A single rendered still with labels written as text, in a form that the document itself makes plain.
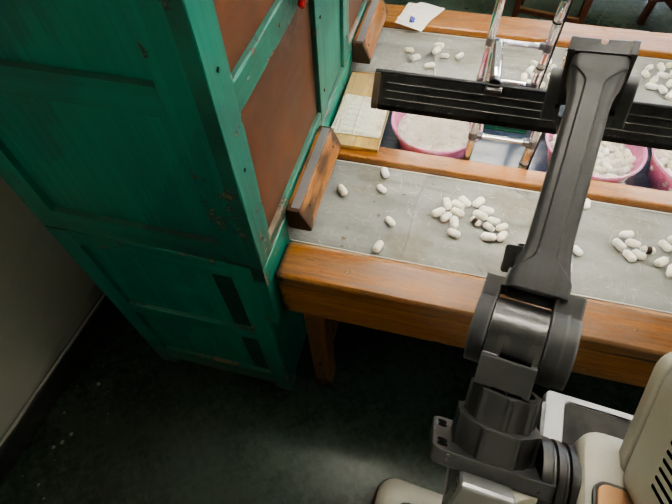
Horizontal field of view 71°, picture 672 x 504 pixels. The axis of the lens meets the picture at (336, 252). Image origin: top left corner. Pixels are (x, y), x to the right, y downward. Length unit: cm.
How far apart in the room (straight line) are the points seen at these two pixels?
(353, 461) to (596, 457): 126
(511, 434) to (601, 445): 9
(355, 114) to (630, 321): 88
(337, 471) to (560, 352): 130
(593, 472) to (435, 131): 113
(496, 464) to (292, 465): 128
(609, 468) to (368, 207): 88
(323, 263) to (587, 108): 69
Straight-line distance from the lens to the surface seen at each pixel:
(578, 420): 76
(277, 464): 176
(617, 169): 152
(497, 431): 51
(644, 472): 51
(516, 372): 51
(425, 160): 135
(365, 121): 144
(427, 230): 123
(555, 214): 57
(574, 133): 62
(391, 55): 177
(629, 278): 131
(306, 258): 114
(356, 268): 112
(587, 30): 199
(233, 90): 77
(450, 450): 52
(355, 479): 173
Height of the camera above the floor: 171
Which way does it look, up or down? 56 degrees down
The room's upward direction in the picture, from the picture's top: 3 degrees counter-clockwise
